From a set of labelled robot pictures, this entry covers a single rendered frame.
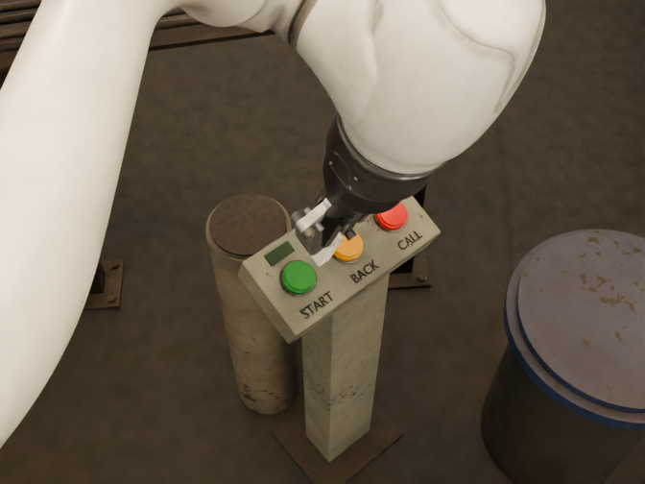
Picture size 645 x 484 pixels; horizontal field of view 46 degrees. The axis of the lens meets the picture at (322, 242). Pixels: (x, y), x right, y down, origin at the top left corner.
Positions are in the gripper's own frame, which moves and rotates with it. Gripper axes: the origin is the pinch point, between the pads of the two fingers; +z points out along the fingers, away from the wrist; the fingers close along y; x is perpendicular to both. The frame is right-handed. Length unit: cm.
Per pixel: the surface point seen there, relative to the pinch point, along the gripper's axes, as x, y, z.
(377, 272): 4.8, -8.6, 12.7
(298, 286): 0.9, 1.1, 11.6
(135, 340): -18, 12, 83
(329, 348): 8.3, -2.3, 26.6
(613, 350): 31.8, -32.7, 19.3
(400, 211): 0.4, -15.8, 11.7
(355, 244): 0.6, -8.1, 11.6
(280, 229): -8.7, -6.1, 24.4
